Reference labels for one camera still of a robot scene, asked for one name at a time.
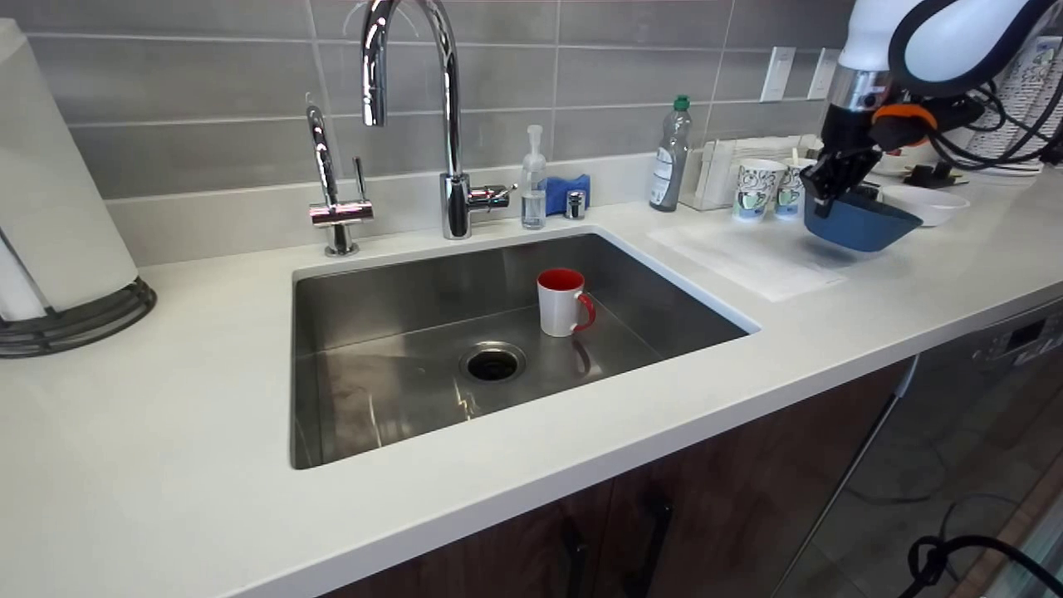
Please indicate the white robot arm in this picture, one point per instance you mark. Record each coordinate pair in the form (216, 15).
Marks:
(965, 35)

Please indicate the clear soap bottle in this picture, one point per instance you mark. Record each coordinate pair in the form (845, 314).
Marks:
(534, 194)

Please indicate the blue bowl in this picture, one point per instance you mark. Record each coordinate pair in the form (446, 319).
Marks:
(858, 231)

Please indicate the clear acrylic holder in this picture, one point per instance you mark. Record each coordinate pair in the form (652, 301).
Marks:
(713, 170)

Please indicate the stainless steel sink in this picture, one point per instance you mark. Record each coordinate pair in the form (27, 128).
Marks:
(399, 352)

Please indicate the small black countertop object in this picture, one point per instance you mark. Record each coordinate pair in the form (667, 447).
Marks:
(930, 173)

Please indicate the small chrome tap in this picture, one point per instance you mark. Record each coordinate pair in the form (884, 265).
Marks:
(337, 210)

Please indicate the red and white mug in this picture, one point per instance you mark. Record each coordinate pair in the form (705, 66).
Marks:
(560, 303)

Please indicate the white paper towel roll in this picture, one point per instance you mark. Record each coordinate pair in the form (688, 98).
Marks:
(53, 200)

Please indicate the green capped water bottle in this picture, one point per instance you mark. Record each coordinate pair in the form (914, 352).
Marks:
(669, 169)

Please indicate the patterned paper cup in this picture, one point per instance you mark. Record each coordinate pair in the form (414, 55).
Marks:
(759, 187)
(796, 187)

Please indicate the chrome kitchen faucet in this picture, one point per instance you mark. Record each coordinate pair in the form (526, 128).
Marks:
(454, 134)

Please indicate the blue sponge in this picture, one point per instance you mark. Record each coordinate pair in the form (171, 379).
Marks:
(563, 190)

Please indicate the brown wooden cabinet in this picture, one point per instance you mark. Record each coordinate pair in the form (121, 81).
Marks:
(719, 519)

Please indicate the dark dishwasher front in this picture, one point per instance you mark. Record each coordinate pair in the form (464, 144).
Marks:
(952, 420)

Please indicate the orange wrist mount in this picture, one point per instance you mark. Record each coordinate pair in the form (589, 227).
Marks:
(899, 122)

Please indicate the dark paper towel holder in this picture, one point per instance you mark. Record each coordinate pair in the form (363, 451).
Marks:
(93, 319)

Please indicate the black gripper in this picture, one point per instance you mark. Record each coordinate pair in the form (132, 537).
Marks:
(853, 138)

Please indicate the sink drain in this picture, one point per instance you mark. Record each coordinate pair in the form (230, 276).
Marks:
(492, 362)

